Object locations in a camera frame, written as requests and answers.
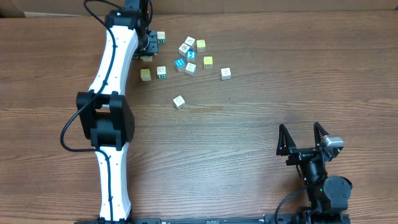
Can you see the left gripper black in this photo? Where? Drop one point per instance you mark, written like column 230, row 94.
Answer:
column 152, row 43

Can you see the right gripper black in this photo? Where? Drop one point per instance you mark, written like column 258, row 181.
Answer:
column 305, row 156

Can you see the yellow top wooden block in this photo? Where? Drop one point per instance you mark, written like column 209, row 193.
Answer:
column 145, row 74

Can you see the white block plain top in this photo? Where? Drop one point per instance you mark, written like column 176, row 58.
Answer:
column 179, row 102

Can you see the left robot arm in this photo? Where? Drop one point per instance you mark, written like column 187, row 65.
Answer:
column 105, row 115

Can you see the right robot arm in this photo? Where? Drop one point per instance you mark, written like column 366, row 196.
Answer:
column 327, row 195

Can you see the white acorn picture block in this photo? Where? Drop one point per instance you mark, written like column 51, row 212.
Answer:
column 147, row 58

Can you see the block with green R side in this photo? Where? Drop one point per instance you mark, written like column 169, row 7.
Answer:
column 161, row 37

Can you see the white block green side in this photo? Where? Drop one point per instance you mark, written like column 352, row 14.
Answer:
column 161, row 72

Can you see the blue letter H block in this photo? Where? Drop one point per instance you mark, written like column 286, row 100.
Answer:
column 180, row 64

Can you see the white block picture top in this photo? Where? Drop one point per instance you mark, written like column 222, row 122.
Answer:
column 183, row 49

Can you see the white block tilted upper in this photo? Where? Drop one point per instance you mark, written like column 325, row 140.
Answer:
column 190, row 41

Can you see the blue number five block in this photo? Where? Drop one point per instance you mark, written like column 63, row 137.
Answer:
column 191, row 56

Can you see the white block blue P side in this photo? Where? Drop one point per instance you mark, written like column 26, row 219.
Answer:
column 191, row 69

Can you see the yellow block upper right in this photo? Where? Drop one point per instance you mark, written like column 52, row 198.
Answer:
column 201, row 46

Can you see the yellow block right middle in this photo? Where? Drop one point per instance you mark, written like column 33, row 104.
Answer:
column 208, row 62

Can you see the white block far right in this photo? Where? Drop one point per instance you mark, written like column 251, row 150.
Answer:
column 225, row 73

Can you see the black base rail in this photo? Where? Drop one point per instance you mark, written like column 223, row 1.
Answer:
column 267, row 219

